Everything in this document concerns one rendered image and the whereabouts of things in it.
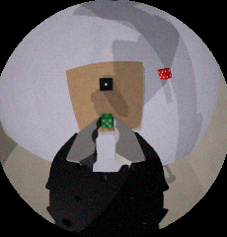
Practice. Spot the red die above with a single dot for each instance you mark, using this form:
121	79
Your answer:
165	73

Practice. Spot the black die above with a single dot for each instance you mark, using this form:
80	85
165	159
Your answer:
106	84

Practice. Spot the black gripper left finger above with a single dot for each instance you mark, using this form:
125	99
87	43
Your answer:
78	150

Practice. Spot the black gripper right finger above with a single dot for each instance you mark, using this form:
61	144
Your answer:
133	150

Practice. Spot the green die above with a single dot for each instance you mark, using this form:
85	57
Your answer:
107	120

